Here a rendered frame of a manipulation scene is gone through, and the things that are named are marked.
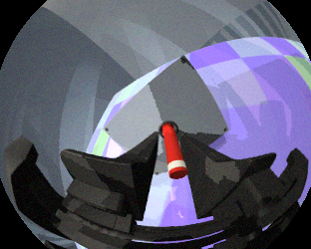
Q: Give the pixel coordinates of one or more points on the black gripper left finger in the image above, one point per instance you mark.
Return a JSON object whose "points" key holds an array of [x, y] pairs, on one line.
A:
{"points": [[130, 173]]}

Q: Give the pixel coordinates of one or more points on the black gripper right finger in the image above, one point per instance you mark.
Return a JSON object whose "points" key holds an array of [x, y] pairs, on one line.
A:
{"points": [[213, 176]]}

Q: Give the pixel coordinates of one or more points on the red peg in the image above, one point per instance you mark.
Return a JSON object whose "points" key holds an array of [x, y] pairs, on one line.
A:
{"points": [[175, 161]]}

